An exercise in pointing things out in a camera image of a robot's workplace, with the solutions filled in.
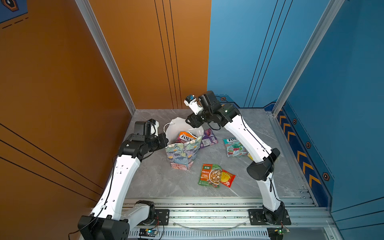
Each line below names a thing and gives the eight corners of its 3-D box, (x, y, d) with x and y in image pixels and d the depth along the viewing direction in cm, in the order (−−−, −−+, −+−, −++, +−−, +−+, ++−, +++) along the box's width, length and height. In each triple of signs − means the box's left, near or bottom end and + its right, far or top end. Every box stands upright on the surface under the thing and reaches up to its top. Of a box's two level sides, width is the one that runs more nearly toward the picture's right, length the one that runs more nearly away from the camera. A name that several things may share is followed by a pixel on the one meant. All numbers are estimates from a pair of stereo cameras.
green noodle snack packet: (198, 183, 86) (198, 182, 85) (202, 162, 95) (202, 161, 93) (219, 188, 85) (220, 187, 83) (222, 166, 93) (222, 165, 91)
